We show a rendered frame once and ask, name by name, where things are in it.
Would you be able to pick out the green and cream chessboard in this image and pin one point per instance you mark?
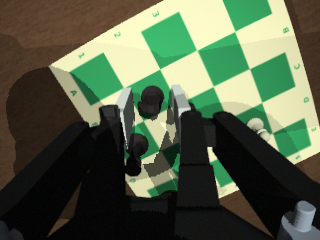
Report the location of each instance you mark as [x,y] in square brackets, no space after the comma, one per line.
[239,56]

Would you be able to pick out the white pawn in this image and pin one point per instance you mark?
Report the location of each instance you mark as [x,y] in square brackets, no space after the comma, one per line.
[256,124]

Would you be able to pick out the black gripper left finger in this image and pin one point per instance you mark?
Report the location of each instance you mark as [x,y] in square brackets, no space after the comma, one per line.
[32,202]

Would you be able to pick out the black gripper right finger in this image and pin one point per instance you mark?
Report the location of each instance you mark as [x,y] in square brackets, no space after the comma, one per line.
[285,199]

